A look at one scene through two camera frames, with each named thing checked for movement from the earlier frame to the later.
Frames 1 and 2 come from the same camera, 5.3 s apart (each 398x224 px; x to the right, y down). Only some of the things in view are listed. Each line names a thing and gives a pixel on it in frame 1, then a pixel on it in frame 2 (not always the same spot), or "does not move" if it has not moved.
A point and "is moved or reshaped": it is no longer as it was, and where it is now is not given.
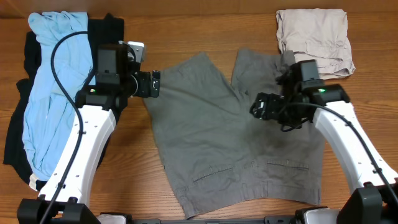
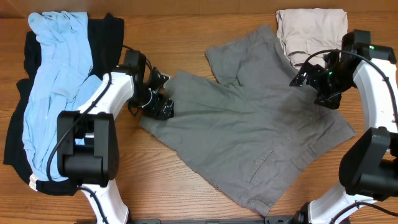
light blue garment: (50, 112) does not move
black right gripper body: (277, 109) -> (329, 84)
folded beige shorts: (318, 34) does not move
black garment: (102, 31) does not move
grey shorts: (217, 154) is moved or reshaped
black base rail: (273, 219) does not move
